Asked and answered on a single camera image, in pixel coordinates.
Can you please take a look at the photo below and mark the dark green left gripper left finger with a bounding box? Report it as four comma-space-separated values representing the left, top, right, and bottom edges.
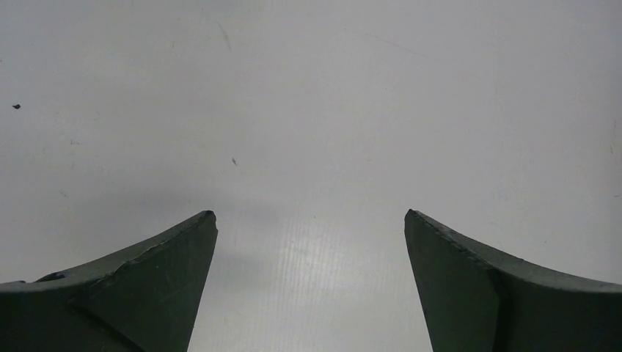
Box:
1, 210, 218, 351

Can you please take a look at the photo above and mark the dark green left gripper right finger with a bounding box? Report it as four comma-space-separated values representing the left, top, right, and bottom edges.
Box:
404, 210, 621, 351

